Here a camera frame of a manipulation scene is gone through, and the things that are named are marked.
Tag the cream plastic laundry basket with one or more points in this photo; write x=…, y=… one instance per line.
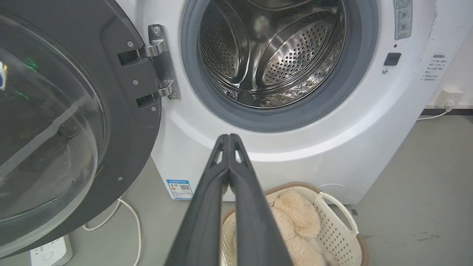
x=332, y=229

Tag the beige fluffy towel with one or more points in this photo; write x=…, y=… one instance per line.
x=297, y=225

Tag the white wall socket plug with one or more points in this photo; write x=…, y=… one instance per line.
x=448, y=98

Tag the dark grey washing machine door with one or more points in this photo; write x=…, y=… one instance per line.
x=63, y=122

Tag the white power strip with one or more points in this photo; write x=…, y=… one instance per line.
x=51, y=253

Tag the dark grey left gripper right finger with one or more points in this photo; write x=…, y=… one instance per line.
x=255, y=221

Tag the white front-load washing machine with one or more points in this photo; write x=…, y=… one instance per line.
x=332, y=122

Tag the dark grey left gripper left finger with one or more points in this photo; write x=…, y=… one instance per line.
x=201, y=218

